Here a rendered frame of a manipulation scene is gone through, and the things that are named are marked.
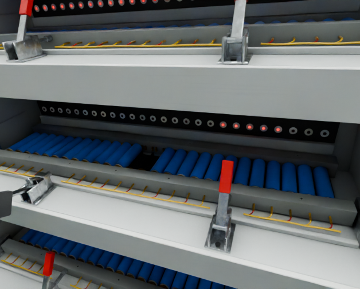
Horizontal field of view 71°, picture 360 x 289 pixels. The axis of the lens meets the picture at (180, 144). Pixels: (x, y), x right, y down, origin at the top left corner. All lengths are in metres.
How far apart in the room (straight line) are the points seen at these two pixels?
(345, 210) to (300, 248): 0.07
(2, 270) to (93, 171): 0.30
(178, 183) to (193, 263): 0.10
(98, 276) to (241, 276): 0.26
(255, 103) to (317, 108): 0.05
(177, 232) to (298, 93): 0.19
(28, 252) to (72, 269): 0.10
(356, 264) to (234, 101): 0.20
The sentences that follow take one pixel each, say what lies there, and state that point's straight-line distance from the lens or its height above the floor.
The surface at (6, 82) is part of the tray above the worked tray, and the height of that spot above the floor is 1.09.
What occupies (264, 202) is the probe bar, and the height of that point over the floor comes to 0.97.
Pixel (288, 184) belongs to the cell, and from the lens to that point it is 0.35.
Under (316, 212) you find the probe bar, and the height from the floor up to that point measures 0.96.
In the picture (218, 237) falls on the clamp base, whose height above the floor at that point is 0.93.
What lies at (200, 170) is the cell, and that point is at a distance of 0.36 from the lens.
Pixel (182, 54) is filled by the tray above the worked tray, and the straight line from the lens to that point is 0.30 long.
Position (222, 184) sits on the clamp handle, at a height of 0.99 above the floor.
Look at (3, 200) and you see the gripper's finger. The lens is 0.37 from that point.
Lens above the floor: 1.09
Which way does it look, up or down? 13 degrees down
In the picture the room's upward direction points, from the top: 2 degrees clockwise
